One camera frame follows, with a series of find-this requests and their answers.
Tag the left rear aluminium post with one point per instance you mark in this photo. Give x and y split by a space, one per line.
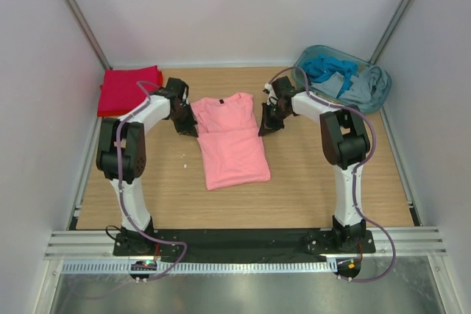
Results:
86 30

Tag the pink t shirt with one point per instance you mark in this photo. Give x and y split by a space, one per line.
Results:
232 151

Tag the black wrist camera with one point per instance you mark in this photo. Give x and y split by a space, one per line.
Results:
176 88
280 88

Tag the white slotted cable duct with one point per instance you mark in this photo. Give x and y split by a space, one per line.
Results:
135 267

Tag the teal plastic bin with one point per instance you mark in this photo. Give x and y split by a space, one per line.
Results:
311 52

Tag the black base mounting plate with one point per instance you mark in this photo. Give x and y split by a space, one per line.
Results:
242 246

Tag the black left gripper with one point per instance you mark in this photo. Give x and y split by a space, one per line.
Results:
188 128

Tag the folded magenta t shirt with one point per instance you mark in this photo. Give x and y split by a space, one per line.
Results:
121 89

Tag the grey blue t shirt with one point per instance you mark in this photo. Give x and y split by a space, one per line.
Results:
368 89

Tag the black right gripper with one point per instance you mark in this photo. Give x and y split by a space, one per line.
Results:
268 123

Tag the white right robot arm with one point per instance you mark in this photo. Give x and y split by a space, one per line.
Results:
345 145

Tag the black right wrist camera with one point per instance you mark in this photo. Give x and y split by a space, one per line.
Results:
280 88

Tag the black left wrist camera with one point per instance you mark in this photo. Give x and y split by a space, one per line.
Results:
176 88

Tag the right rear aluminium post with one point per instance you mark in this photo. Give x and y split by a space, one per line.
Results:
397 17

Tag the aluminium post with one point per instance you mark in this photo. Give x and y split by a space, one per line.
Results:
397 17
86 30

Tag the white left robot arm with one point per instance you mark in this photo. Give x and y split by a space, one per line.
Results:
121 157

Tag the folded red t shirt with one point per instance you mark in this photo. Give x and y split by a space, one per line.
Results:
160 76

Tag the aluminium frame rail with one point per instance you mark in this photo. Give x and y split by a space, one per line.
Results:
93 244

